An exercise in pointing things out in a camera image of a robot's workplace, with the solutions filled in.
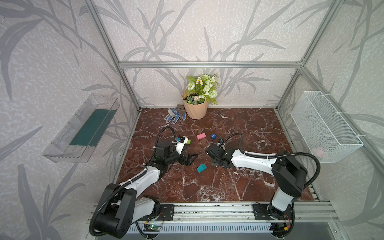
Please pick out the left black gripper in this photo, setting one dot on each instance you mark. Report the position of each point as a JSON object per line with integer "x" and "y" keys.
{"x": 182, "y": 157}

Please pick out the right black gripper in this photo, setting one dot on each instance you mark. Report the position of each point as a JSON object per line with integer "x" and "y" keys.
{"x": 212, "y": 151}

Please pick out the pink block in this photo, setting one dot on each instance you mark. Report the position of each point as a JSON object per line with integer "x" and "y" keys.
{"x": 201, "y": 136}

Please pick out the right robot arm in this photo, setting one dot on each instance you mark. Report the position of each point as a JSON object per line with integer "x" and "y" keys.
{"x": 299, "y": 173}

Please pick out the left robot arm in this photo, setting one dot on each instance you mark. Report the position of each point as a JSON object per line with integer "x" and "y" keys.
{"x": 121, "y": 205}

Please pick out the teal wedge block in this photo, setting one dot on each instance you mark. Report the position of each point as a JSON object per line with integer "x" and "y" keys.
{"x": 201, "y": 168}

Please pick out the beige flower pot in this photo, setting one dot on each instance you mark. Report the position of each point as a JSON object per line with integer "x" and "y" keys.
{"x": 194, "y": 111}

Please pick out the blue dotted work glove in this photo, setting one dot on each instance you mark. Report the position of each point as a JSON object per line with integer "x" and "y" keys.
{"x": 174, "y": 115}

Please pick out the green artificial plant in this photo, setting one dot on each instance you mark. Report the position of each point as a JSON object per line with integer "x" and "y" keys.
{"x": 202, "y": 89}

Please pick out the left green circuit board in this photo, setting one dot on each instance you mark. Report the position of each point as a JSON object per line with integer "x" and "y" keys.
{"x": 152, "y": 227}

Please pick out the pink object in basket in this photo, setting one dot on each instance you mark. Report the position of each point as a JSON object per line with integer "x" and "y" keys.
{"x": 318, "y": 152}

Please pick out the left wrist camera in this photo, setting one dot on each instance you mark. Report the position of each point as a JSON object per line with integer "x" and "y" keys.
{"x": 180, "y": 144}

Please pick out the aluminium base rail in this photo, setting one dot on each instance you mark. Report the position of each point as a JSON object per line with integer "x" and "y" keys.
{"x": 239, "y": 218}

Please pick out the white wire basket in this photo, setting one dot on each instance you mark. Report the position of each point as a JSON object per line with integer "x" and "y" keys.
{"x": 322, "y": 125}

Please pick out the aluminium cage frame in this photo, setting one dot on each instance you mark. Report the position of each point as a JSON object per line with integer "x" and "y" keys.
{"x": 300, "y": 66}

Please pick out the clear plastic wall shelf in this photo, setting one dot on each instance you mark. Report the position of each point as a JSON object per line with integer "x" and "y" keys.
{"x": 79, "y": 138}

